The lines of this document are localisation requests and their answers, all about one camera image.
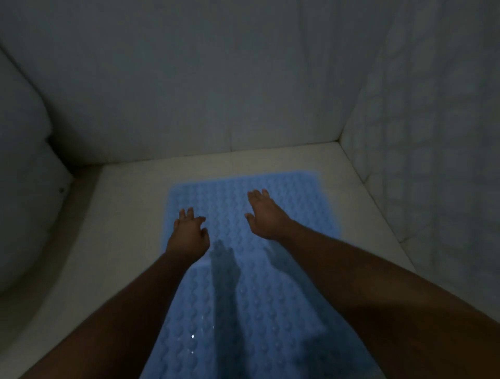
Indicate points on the person's left hand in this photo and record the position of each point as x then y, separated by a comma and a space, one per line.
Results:
187, 242

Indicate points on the person's right hand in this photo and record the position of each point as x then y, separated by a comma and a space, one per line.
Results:
267, 218

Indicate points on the blue bath mat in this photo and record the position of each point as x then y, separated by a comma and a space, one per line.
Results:
265, 312
297, 195

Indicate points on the person's left forearm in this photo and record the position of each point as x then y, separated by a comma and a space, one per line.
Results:
117, 324

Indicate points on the person's right forearm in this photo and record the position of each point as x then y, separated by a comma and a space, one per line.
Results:
390, 304

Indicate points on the white toilet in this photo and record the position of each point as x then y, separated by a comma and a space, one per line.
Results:
23, 195

